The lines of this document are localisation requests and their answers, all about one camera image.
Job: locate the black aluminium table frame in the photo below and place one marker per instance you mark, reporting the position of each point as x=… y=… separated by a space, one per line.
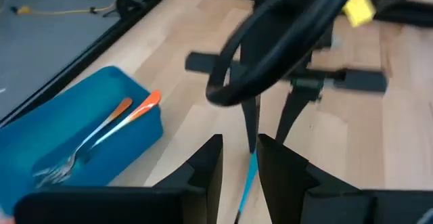
x=101 y=41

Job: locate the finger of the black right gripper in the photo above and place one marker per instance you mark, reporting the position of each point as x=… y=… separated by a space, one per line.
x=252 y=126
x=292 y=115

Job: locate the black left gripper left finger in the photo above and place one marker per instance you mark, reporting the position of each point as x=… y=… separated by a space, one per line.
x=135 y=207

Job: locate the blue plastic bin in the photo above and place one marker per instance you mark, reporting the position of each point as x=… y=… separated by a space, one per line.
x=50 y=122

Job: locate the yellow gripper tag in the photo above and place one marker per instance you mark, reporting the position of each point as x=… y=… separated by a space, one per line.
x=358 y=9

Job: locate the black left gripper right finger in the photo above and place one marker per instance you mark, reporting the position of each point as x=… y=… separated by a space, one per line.
x=321 y=207

